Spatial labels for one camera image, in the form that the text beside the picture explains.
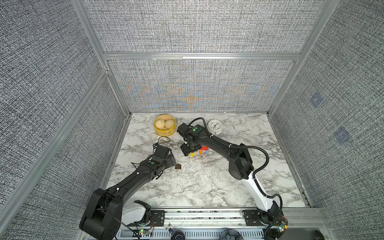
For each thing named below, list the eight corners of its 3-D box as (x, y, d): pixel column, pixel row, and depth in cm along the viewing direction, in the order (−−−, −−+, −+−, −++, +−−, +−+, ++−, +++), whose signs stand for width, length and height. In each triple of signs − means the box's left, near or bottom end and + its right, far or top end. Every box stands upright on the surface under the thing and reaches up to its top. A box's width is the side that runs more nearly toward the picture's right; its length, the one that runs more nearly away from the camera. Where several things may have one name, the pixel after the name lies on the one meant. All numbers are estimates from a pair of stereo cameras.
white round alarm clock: (208, 136, 108) (209, 132, 104) (207, 124, 116) (207, 119, 111) (222, 136, 108) (223, 132, 104) (220, 124, 116) (221, 119, 112)
